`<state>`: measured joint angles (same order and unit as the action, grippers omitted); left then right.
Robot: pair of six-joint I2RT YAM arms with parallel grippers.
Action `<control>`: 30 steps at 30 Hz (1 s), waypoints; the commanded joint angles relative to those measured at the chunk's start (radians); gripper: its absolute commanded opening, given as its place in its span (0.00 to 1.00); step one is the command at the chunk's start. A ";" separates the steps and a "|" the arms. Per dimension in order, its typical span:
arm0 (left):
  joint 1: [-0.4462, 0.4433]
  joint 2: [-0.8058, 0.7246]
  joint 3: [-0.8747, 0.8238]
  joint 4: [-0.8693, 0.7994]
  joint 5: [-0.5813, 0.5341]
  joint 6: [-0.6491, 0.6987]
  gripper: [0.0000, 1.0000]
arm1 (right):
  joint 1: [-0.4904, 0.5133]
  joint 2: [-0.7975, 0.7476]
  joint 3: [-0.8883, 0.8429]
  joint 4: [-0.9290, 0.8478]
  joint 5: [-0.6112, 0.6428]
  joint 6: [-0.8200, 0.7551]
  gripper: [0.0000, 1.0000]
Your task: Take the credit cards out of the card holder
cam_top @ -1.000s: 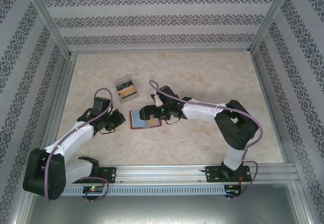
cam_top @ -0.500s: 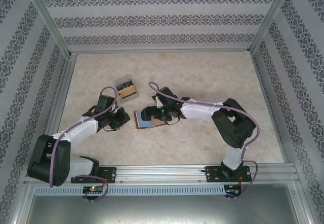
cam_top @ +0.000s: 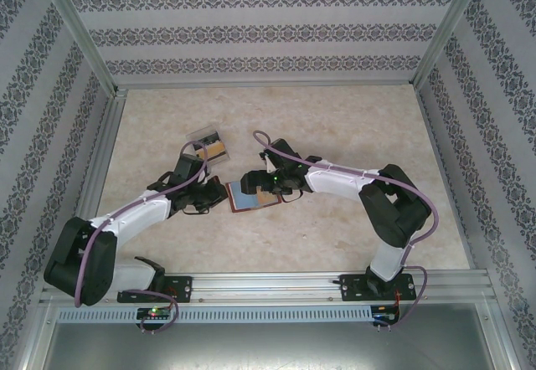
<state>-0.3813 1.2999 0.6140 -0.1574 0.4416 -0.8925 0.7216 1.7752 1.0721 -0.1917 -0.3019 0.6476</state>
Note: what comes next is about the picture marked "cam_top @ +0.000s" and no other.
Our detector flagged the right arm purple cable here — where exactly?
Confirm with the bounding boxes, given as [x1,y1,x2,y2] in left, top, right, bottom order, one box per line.
[252,129,441,331]

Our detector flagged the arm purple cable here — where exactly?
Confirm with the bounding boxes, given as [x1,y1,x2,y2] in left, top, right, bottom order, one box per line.
[74,141,209,336]
[252,129,441,331]

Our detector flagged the aluminium side rail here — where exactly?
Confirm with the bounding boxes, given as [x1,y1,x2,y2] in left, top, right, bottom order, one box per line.
[56,89,129,275]
[418,85,492,273]

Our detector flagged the left black wrist camera box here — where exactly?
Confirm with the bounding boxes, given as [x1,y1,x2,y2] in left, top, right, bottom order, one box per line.
[173,152,205,181]

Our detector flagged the gold credit card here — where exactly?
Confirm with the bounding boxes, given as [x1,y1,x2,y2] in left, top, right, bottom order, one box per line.
[254,188,281,207]
[199,141,229,164]

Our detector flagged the grey metal sheet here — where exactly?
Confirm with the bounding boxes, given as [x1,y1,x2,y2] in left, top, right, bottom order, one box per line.
[39,321,516,370]

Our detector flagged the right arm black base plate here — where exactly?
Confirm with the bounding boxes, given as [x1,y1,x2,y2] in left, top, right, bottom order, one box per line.
[339,273,420,303]

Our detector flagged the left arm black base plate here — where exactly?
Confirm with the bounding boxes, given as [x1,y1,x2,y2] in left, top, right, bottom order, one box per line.
[116,275,194,304]

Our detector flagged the aluminium corner strut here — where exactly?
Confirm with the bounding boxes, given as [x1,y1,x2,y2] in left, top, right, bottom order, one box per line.
[12,298,58,370]
[487,298,525,370]

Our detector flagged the aluminium mounting rail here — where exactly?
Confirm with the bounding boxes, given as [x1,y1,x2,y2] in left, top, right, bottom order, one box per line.
[39,272,499,304]

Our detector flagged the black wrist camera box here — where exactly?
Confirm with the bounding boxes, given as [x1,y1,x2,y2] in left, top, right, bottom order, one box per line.
[173,152,205,181]
[263,137,301,166]

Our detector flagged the right black wrist camera box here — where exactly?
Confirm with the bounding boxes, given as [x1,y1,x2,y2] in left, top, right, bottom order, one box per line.
[263,137,301,166]

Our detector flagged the red bordered credit card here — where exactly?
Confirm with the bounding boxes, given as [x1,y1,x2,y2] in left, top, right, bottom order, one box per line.
[224,181,282,213]

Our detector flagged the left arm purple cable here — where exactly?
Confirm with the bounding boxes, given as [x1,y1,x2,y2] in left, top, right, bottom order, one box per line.
[74,141,209,336]

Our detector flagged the grey slotted cable duct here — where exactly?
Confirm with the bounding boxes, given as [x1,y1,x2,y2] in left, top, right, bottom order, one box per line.
[56,305,374,323]

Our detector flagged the aluminium frame cross beam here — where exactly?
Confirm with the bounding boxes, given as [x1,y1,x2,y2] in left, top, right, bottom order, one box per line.
[112,79,420,91]

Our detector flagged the aluminium frame post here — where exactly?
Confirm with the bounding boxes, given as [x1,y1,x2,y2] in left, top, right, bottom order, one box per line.
[410,0,491,90]
[39,0,129,98]

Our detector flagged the blue credit card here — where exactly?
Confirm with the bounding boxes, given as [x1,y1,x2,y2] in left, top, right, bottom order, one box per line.
[229,182,257,211]

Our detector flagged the clear acrylic card holder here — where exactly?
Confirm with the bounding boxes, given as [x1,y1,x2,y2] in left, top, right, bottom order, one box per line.
[186,123,233,166]

